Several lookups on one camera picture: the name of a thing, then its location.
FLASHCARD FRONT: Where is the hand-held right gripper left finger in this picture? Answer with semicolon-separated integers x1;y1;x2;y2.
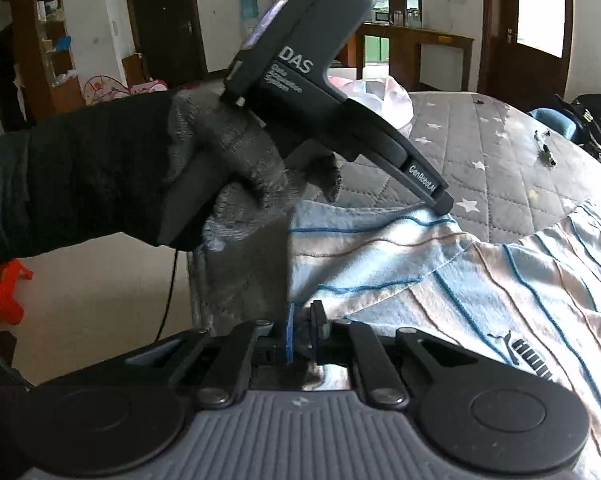
125;303;297;409

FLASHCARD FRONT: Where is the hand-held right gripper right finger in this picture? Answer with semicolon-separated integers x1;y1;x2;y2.
309;300;482;409

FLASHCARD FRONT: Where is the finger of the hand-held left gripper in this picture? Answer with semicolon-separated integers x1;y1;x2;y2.
347;101;455;217

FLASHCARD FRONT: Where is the striped towel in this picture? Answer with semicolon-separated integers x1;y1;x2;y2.
285;199;601;480

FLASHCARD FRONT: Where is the person's left hand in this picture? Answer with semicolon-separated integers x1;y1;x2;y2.
167;87;342;253

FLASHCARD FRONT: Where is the pink and white plastic bag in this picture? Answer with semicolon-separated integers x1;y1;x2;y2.
329;75;414;135

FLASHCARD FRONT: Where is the blue water dispenser bottle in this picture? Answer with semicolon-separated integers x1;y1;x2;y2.
239;0;261;36

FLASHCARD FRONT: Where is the grey star quilted table cover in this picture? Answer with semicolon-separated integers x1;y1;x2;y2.
188;90;601;336

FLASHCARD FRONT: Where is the wooden counter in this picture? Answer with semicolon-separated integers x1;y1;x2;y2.
347;24;475;93

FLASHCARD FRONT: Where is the dark wooden door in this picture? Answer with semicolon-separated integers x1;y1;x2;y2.
124;0;209;90

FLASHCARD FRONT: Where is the black and clear pen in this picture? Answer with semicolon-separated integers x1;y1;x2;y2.
533;130;557;167

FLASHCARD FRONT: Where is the teal sofa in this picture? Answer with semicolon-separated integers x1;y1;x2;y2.
527;107;577;137

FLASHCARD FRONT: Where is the frosted glass wooden door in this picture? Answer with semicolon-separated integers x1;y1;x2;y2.
480;0;575;111

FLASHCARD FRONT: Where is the pink mesh toy basket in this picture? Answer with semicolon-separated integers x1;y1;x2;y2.
80;72;169;107

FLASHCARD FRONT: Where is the black jacket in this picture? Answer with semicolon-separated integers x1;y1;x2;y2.
554;92;601;177

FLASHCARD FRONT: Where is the wooden shelf cabinet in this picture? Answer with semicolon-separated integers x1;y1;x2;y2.
0;0;87;133

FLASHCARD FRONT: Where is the orange plastic toy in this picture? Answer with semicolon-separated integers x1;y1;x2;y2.
0;259;34;327

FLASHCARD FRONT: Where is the black cable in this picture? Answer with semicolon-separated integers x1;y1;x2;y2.
154;247;179;345

